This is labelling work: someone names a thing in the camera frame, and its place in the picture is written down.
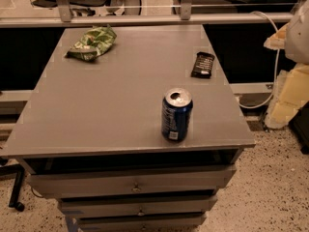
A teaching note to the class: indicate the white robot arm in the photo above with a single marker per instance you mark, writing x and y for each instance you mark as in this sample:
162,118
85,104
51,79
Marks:
297,35

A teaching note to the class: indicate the blue pepsi can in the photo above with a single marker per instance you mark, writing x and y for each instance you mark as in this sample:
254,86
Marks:
177,105

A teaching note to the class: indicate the black snack bar wrapper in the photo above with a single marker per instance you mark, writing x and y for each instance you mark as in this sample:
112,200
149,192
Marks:
203,65

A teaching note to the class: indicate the top grey drawer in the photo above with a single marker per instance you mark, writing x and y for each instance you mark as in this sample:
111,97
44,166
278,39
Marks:
132,181

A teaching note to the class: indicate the grey drawer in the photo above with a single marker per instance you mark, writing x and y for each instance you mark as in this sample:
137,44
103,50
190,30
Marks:
132,181
138,206
105,224

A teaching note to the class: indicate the green chip bag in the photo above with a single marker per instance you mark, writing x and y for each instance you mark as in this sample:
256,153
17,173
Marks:
94,43

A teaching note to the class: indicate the grey metal railing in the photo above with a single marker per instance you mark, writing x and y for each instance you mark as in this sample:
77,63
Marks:
60,13

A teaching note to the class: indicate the middle grey drawer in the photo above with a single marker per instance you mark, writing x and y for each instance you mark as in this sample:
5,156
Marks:
138,206

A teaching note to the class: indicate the bottom grey drawer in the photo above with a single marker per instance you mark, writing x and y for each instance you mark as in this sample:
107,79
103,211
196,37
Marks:
105,224

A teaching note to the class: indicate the yellow foam block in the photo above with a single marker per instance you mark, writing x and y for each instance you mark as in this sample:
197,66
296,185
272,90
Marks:
291,92

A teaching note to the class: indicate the black office chair base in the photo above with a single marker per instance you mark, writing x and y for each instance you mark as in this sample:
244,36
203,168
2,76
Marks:
17,172

